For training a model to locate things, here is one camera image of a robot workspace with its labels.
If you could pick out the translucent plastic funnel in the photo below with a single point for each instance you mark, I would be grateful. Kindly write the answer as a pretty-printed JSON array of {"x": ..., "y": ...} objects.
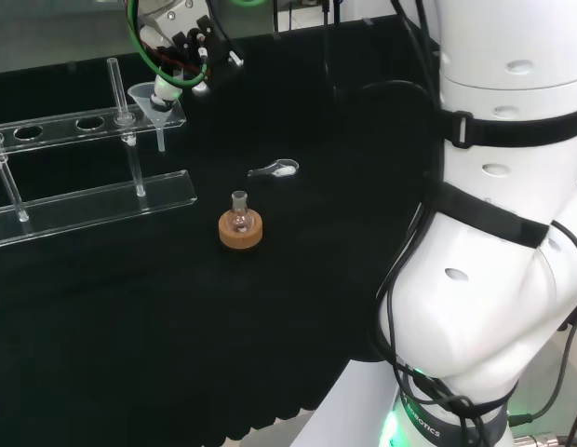
[{"x": 142, "y": 95}]

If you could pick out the clear acrylic funnel stand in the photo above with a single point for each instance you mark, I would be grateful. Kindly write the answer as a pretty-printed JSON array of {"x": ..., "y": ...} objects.
[{"x": 84, "y": 201}]

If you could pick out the small glass round-bottom flask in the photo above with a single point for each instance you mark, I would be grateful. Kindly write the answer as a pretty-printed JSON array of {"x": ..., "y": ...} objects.
[{"x": 239, "y": 222}]

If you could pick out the black bench cloth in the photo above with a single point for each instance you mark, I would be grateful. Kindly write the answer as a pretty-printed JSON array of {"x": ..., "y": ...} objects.
[{"x": 130, "y": 326}]

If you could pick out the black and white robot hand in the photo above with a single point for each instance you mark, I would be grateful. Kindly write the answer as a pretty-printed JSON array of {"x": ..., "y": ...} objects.
[{"x": 177, "y": 18}]

